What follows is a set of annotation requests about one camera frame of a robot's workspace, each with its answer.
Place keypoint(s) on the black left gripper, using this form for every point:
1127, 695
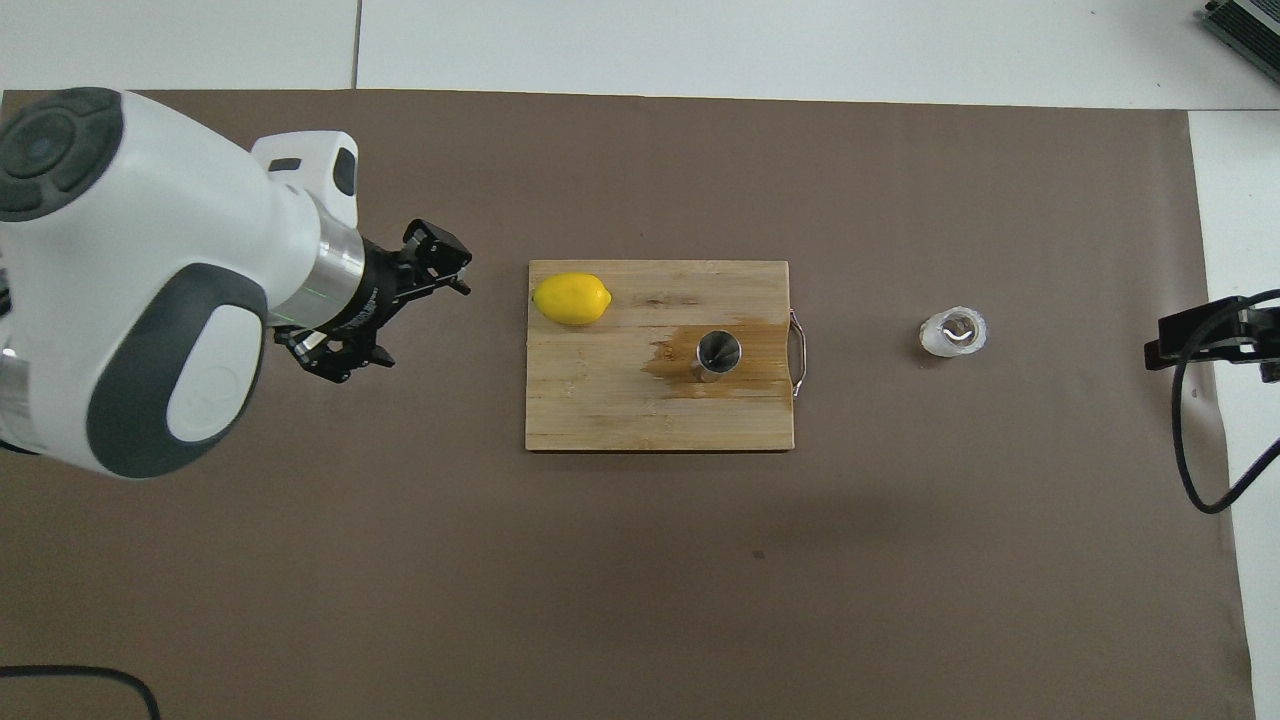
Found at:
375, 290

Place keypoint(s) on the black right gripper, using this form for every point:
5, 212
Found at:
1268, 340

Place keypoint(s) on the steel jigger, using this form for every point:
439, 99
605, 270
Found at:
717, 355

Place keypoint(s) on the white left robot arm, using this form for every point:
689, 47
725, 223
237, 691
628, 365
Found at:
130, 250

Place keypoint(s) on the yellow lemon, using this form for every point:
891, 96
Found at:
571, 299

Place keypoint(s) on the wooden cutting board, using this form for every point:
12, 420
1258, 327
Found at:
600, 400

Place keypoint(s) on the brown paper table mat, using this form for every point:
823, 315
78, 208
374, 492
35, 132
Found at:
400, 580

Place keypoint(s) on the grey metal device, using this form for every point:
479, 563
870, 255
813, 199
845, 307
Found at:
1250, 22

